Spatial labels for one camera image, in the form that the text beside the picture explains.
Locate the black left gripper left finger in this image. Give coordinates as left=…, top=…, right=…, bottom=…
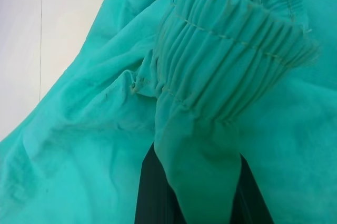
left=134, top=141, right=185, bottom=224

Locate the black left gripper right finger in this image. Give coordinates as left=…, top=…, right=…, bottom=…
left=228, top=155, right=265, bottom=224

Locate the teal green garment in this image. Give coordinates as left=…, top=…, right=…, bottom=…
left=0, top=0, right=337, bottom=224

